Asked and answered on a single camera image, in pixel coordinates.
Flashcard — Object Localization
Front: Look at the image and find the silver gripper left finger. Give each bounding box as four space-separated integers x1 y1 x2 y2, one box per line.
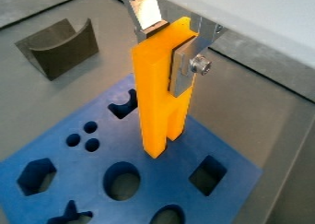
123 0 170 42

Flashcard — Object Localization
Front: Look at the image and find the dark grey curved holder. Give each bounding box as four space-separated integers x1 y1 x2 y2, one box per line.
15 18 99 80

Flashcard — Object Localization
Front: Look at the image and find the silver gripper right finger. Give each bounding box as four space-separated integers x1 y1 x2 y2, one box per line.
169 13 227 97

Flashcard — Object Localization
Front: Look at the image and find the blue shape-sorter block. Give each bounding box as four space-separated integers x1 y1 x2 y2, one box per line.
0 77 262 224

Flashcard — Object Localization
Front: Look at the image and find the yellow double-square peg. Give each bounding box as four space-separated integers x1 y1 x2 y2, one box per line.
133 17 198 159

